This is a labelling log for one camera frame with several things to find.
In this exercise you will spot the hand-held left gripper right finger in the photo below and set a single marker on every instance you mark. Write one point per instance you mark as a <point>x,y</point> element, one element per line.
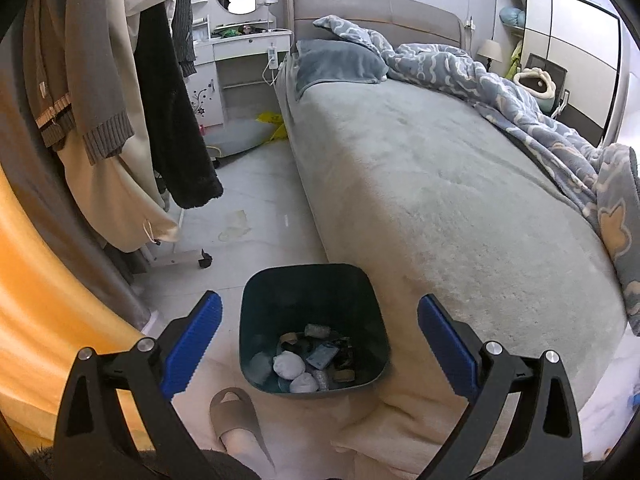
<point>445,350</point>

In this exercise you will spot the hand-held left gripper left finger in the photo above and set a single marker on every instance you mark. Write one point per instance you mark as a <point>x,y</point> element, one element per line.
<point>195,345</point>

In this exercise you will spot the white fleece cloth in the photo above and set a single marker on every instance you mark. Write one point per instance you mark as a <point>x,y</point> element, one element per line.
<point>304,384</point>
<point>287,365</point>

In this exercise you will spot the white packet with black print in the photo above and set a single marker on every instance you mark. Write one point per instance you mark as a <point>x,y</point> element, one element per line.
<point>292,345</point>

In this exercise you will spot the black curved plastic piece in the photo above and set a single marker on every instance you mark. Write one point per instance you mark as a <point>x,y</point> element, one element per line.
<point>346,355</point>

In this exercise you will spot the dark teal trash bin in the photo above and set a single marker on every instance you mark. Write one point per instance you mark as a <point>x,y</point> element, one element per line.
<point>310,300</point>

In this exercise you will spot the blue and white tissue packet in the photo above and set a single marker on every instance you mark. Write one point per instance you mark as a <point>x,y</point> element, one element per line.
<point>321,355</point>

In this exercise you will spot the grey slipper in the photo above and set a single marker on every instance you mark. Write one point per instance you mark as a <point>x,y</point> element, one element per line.
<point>230,410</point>

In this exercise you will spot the clear plastic wrapper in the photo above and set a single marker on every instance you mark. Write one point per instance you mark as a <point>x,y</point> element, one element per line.
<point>235,225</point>

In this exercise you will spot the beige coat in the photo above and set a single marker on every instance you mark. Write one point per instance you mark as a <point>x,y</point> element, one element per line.
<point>125,200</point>

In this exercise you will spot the grey bed with padded headboard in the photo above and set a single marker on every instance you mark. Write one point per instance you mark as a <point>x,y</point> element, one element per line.
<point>425,185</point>

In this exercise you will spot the hanging clothes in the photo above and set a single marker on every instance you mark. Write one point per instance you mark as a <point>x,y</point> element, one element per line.
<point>65,220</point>

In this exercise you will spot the grey cushioned stool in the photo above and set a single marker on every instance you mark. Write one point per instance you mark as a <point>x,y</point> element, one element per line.
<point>240,137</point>

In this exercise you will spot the yellow plastic bag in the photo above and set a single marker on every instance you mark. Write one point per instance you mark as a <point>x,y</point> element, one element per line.
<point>272,122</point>

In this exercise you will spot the blue cloud-patterned blanket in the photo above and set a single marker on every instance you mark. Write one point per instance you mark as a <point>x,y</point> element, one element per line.
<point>500,90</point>

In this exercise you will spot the cream plush pet bed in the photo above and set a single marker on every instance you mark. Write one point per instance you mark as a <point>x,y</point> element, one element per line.
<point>532,92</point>

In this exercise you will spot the white vanity desk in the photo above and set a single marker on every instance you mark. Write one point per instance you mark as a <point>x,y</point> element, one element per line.
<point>235,70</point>

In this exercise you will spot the yellow-green garment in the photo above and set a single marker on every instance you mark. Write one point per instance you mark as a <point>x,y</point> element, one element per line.
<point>515,62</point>

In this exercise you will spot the white power strip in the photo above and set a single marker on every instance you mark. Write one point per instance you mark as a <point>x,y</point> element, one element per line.
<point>272,56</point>

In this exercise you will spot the grey-blue fleece pillow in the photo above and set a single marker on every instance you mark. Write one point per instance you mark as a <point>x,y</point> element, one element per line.
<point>335,67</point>

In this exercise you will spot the beige bedside lamp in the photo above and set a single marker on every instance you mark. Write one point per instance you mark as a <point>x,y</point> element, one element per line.
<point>490,50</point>

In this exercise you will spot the black mesh chair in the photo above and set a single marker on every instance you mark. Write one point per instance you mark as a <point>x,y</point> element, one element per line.
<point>547,62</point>

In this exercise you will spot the brown-grey knit sweater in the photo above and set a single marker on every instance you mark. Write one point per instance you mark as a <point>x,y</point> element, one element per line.
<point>85,60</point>

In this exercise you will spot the green cloth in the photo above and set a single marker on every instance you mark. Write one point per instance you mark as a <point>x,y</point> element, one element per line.
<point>225,33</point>

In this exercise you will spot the dark grey knit cardigan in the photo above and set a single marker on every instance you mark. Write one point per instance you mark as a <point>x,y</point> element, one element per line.
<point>184,25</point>

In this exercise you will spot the white and black wardrobe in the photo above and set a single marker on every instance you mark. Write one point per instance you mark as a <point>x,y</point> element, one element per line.
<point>580,45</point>

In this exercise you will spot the light blue cushion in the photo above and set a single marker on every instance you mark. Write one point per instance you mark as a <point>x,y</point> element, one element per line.
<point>512,16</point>

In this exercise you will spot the wall socket with plug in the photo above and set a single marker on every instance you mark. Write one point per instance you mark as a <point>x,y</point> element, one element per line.
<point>470,23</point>

